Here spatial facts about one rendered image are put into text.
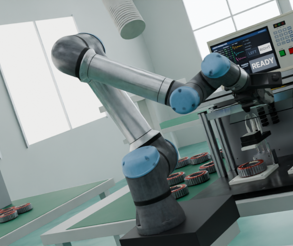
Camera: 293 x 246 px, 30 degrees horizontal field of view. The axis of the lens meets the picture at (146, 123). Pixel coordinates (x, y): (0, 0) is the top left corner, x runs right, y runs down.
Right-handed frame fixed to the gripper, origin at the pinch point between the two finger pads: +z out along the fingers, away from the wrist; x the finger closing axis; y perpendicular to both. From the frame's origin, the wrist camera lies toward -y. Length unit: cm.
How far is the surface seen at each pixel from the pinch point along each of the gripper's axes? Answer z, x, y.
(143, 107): 68, -47, 111
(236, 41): 13.1, -33.6, 19.3
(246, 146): 25.7, 5.1, 25.1
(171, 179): 43, 7, 75
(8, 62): 232, -258, 471
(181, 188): 24, 17, 55
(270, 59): 18.5, -24.3, 8.0
